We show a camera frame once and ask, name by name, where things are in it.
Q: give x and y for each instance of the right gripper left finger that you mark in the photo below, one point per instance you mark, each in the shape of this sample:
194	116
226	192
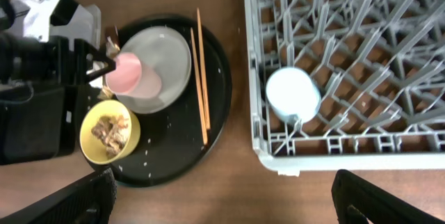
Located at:
87	200

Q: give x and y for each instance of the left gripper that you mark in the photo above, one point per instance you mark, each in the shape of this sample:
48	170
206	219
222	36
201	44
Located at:
29	53

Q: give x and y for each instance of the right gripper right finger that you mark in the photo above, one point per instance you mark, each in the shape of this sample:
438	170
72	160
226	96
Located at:
359	201

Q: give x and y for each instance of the gold brown snack wrapper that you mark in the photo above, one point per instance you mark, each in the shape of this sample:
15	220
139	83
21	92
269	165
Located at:
112	49

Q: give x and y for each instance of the pink cup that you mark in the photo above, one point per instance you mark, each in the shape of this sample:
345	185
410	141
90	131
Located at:
133	78

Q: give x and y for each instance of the yellow bowl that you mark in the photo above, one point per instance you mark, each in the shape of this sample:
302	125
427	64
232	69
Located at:
92	147

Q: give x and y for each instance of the food scraps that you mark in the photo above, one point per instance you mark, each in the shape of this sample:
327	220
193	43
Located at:
112	131

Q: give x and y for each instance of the grey plate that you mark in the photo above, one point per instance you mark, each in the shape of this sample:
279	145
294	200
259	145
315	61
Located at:
166	59

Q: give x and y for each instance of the blue cup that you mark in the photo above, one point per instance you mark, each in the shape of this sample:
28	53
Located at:
292	95

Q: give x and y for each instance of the wooden chopstick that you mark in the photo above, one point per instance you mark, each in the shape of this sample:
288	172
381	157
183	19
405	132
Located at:
203	71
199	91

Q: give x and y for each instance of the grey dishwasher rack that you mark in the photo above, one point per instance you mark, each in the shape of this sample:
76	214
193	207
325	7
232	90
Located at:
378	66

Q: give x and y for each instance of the clear plastic bin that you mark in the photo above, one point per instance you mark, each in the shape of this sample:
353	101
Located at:
85	24

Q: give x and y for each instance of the black rectangular tray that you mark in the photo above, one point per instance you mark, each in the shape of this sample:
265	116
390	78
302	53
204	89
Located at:
37	124

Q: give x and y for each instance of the round black serving tray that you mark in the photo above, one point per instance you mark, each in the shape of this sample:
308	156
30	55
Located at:
171	139

